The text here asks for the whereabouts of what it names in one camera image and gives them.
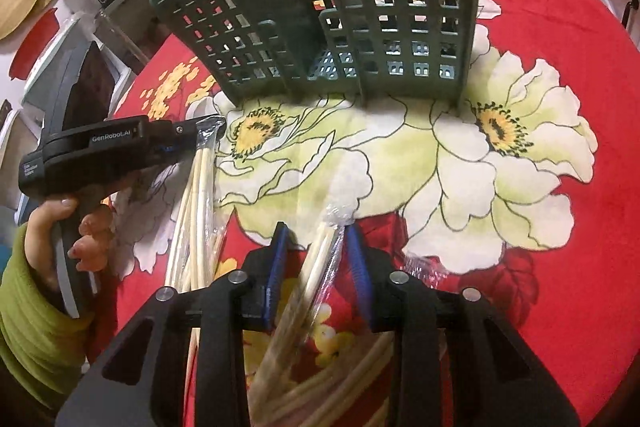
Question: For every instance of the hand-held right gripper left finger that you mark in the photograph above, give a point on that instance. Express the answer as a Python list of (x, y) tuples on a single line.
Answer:
[(276, 268)]

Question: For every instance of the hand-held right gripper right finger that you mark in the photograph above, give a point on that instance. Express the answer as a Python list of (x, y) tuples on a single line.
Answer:
[(359, 268)]

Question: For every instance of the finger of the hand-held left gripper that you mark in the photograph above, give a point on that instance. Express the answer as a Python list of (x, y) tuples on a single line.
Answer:
[(192, 128), (170, 152)]

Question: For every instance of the wooden chopsticks pair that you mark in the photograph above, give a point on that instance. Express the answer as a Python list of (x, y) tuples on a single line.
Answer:
[(310, 287), (197, 207)]

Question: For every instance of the dark green utensil basket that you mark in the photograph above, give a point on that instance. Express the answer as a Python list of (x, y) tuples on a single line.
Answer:
[(280, 32)]

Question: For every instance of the person's left forearm green sleeve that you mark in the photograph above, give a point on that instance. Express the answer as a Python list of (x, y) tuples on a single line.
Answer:
[(35, 337)]

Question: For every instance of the person's left hand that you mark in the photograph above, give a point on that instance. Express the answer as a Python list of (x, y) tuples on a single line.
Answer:
[(92, 232)]

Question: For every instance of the grey framed dark panel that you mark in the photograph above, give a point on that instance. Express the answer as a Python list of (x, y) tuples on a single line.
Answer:
[(90, 92)]

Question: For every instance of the pile of wrapped chopsticks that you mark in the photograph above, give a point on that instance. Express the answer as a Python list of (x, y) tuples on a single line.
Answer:
[(350, 379)]

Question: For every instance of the red floral tablecloth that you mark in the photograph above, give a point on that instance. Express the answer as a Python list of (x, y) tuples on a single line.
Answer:
[(525, 217)]

